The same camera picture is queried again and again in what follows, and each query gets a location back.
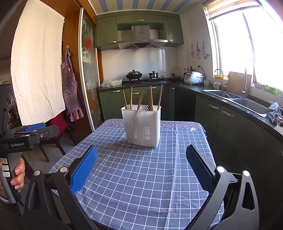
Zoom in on white cloth sheet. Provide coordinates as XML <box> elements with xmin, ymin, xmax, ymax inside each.
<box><xmin>11</xmin><ymin>1</ymin><xmax>65</xmax><ymax>125</ymax></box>

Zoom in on green upper kitchen cabinets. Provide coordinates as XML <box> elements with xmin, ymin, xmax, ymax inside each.
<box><xmin>96</xmin><ymin>10</ymin><xmax>184</xmax><ymax>51</ymax></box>

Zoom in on black wok with lid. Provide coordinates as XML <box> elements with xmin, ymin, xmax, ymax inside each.
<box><xmin>126</xmin><ymin>70</ymin><xmax>142</xmax><ymax>81</ymax></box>

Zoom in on purple apron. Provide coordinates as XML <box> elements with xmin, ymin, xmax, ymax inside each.
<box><xmin>61</xmin><ymin>45</ymin><xmax>84</xmax><ymax>122</ymax></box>

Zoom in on blue checkered tablecloth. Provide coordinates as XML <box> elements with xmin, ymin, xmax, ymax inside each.
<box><xmin>51</xmin><ymin>119</ymin><xmax>213</xmax><ymax>229</ymax></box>

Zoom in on wooden cutting board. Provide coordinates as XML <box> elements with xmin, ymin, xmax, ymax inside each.
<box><xmin>226</xmin><ymin>71</ymin><xmax>252</xmax><ymax>96</ymax></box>

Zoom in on gas stove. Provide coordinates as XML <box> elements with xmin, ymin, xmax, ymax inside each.
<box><xmin>122</xmin><ymin>78</ymin><xmax>166</xmax><ymax>85</ymax></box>

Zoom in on chrome sink faucet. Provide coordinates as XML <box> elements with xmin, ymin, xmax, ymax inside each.
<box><xmin>240</xmin><ymin>69</ymin><xmax>247</xmax><ymax>99</ymax></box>

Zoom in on black fork in holder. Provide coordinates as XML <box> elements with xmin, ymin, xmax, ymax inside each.
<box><xmin>141</xmin><ymin>105</ymin><xmax>149</xmax><ymax>111</ymax></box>

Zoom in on small black pot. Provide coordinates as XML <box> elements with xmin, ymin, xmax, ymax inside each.
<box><xmin>149</xmin><ymin>71</ymin><xmax>159</xmax><ymax>79</ymax></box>

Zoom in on wooden chopstick in holder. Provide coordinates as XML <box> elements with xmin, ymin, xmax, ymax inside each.
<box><xmin>137</xmin><ymin>91</ymin><xmax>144</xmax><ymax>111</ymax></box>
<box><xmin>157</xmin><ymin>85</ymin><xmax>163</xmax><ymax>111</ymax></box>
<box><xmin>149</xmin><ymin>86</ymin><xmax>154</xmax><ymax>111</ymax></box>
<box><xmin>129</xmin><ymin>87</ymin><xmax>133</xmax><ymax>110</ymax></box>
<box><xmin>147</xmin><ymin>88</ymin><xmax>151</xmax><ymax>111</ymax></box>
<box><xmin>123</xmin><ymin>90</ymin><xmax>128</xmax><ymax>110</ymax></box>

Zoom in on crumpled foil bag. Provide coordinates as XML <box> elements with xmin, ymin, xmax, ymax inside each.
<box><xmin>267</xmin><ymin>102</ymin><xmax>283</xmax><ymax>126</ymax></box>

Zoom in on white rice cooker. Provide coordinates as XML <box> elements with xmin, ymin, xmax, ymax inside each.
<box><xmin>184</xmin><ymin>71</ymin><xmax>203</xmax><ymax>85</ymax></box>

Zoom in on red wooden chair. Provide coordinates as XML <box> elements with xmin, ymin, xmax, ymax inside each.
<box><xmin>21</xmin><ymin>114</ymin><xmax>77</xmax><ymax>177</ymax></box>

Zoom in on green lower kitchen cabinets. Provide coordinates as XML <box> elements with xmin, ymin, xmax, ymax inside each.
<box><xmin>98</xmin><ymin>85</ymin><xmax>283</xmax><ymax>222</ymax></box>

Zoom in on glass sliding door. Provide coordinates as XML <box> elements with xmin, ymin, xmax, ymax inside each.
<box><xmin>78</xmin><ymin>8</ymin><xmax>103</xmax><ymax>131</ymax></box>

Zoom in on person's left hand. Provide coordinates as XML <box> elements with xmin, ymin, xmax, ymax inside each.
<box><xmin>1</xmin><ymin>158</ymin><xmax>25</xmax><ymax>199</ymax></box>

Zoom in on steel range hood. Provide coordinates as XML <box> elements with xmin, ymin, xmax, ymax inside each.
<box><xmin>117</xmin><ymin>24</ymin><xmax>168</xmax><ymax>50</ymax></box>

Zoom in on white plastic utensil holder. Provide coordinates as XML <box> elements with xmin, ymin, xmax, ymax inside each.
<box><xmin>121</xmin><ymin>104</ymin><xmax>161</xmax><ymax>148</ymax></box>

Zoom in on green kitchen cabinets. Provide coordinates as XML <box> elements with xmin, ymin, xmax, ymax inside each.
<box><xmin>96</xmin><ymin>10</ymin><xmax>184</xmax><ymax>51</ymax></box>
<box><xmin>98</xmin><ymin>85</ymin><xmax>283</xmax><ymax>222</ymax></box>

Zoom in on steel kitchen sink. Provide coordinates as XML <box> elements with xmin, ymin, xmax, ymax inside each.
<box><xmin>202</xmin><ymin>90</ymin><xmax>267</xmax><ymax>117</ymax></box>

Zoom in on white plastic bag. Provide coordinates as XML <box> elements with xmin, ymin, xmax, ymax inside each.
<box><xmin>101</xmin><ymin>79</ymin><xmax>122</xmax><ymax>88</ymax></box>

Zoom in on black frying pan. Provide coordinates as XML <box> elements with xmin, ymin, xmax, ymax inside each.
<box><xmin>162</xmin><ymin>73</ymin><xmax>180</xmax><ymax>81</ymax></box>

